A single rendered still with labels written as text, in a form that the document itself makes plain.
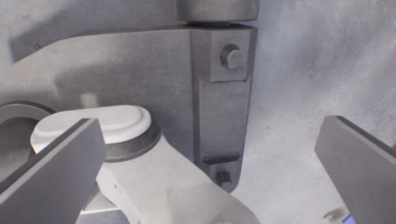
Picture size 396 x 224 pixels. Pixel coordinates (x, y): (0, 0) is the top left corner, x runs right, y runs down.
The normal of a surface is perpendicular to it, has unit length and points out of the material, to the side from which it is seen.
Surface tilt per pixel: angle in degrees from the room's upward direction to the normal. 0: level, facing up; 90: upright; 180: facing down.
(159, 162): 90
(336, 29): 0
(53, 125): 90
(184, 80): 0
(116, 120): 90
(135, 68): 0
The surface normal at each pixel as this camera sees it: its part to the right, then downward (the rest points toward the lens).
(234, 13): 0.29, 0.48
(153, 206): -0.02, -0.88
